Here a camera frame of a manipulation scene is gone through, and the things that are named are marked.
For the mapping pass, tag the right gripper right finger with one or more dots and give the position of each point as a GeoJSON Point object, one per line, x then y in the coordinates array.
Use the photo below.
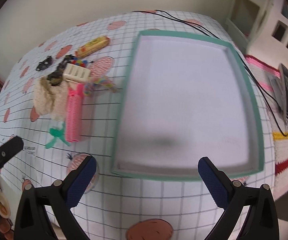
{"type": "Point", "coordinates": [232, 196]}

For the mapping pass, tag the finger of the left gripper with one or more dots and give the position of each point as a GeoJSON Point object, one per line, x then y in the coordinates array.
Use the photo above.
{"type": "Point", "coordinates": [9, 149]}

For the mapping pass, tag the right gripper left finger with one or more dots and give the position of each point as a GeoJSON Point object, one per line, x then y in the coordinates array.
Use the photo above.
{"type": "Point", "coordinates": [32, 221]}

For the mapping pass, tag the green pipe cleaner bow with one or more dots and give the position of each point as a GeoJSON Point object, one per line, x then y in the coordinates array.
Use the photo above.
{"type": "Point", "coordinates": [57, 134]}

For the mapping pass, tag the pink hair roller clip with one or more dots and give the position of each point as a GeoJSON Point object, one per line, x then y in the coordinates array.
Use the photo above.
{"type": "Point", "coordinates": [73, 114]}

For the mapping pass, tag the black toy car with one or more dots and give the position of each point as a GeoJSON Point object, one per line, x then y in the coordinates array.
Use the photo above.
{"type": "Point", "coordinates": [44, 64]}

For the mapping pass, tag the cream plastic rack piece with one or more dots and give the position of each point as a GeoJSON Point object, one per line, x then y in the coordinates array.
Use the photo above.
{"type": "Point", "coordinates": [76, 74]}

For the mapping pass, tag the rainbow pipe cleaner loop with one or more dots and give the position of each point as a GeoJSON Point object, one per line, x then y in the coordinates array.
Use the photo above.
{"type": "Point", "coordinates": [94, 82]}

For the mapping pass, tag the yellow snack cracker packet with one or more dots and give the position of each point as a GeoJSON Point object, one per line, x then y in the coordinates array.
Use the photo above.
{"type": "Point", "coordinates": [92, 46]}

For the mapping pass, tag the pink yellow crochet mat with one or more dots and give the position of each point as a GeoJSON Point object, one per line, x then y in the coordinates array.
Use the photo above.
{"type": "Point", "coordinates": [276, 145]}

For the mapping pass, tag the grey phone stand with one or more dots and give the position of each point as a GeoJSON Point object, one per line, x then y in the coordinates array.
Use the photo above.
{"type": "Point", "coordinates": [277, 90]}

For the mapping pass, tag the smartphone on stand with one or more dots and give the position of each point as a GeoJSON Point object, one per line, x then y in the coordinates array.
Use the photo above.
{"type": "Point", "coordinates": [284, 89]}

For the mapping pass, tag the teal rimmed white tray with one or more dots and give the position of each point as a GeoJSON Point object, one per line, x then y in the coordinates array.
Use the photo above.
{"type": "Point", "coordinates": [186, 96]}

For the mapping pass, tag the white cutout shelf unit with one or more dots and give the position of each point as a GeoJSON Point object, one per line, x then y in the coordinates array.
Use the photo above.
{"type": "Point", "coordinates": [259, 28]}

